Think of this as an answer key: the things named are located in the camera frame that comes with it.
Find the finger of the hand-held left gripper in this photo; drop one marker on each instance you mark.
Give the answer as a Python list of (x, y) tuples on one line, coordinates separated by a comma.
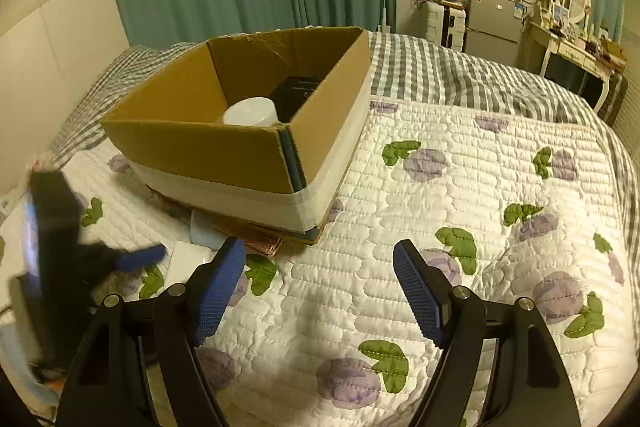
[(140, 257)]

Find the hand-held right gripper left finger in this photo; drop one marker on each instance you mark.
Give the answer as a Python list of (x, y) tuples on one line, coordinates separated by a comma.
[(219, 289)]

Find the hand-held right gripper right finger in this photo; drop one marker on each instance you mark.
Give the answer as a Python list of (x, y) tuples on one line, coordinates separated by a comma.
[(419, 292)]

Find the cardboard box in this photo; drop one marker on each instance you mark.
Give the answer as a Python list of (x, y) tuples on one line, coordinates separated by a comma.
[(200, 142)]

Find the white flat box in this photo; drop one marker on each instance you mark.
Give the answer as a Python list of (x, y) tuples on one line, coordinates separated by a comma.
[(185, 264)]

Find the light blue packet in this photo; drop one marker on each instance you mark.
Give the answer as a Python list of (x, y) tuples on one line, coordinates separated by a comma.
[(204, 229)]

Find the copper flat board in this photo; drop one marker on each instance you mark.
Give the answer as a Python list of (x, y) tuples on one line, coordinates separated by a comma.
[(260, 242)]

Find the floral quilted blanket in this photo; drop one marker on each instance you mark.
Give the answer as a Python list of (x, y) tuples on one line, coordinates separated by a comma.
[(450, 232)]

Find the light blue cloth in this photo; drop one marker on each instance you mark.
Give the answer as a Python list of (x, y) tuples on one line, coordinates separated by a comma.
[(20, 357)]

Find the white bowl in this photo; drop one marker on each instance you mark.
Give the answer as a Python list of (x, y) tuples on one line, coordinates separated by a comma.
[(250, 112)]

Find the black box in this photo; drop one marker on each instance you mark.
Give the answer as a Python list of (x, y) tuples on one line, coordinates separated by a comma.
[(292, 94)]

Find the white padded headboard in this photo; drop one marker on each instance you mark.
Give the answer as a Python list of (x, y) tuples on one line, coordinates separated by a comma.
[(50, 37)]

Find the grey checked blanket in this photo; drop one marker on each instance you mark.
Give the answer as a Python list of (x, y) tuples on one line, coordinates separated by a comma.
[(440, 67)]

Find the white plastic cabinet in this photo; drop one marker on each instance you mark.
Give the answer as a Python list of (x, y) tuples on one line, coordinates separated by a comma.
[(440, 24)]

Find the silver fridge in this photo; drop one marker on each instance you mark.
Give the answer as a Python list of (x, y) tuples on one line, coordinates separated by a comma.
[(492, 24)]

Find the white dressing table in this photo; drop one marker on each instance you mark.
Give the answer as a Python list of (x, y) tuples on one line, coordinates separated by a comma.
[(570, 49)]

